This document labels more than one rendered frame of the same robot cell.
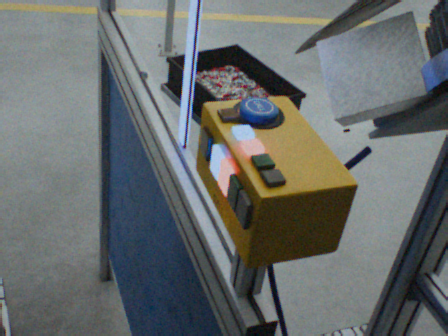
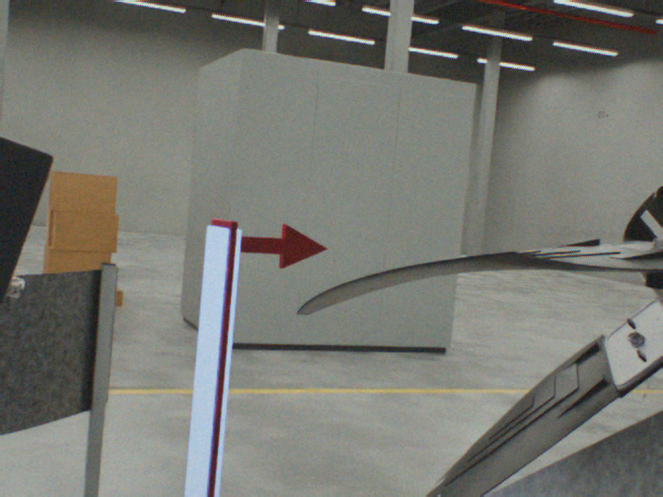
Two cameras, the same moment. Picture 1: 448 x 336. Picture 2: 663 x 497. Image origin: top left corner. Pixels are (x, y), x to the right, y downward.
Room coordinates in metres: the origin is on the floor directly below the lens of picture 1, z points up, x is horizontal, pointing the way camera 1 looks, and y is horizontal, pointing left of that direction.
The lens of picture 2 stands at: (0.30, 0.07, 1.21)
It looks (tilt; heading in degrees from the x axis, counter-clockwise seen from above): 3 degrees down; 353
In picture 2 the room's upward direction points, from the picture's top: 5 degrees clockwise
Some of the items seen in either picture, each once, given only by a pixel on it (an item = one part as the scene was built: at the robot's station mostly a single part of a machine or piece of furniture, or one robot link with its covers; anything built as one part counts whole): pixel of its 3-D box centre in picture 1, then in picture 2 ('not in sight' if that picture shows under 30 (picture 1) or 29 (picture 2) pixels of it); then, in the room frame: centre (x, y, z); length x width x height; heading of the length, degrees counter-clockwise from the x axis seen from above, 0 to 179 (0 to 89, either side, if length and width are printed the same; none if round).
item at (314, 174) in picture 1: (267, 180); not in sight; (0.48, -0.04, 1.02); 0.16 x 0.10 x 0.11; 26
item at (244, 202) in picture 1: (243, 209); not in sight; (0.40, -0.02, 1.04); 0.02 x 0.01 x 0.03; 26
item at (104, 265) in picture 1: (107, 176); not in sight; (1.22, 0.32, 0.39); 0.04 x 0.04 x 0.78; 26
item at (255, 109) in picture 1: (258, 111); not in sight; (0.52, -0.02, 1.08); 0.04 x 0.04 x 0.02
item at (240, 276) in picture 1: (252, 249); not in sight; (0.48, -0.04, 0.92); 0.03 x 0.03 x 0.12; 26
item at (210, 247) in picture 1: (157, 131); not in sight; (0.84, 0.13, 0.82); 0.90 x 0.04 x 0.08; 26
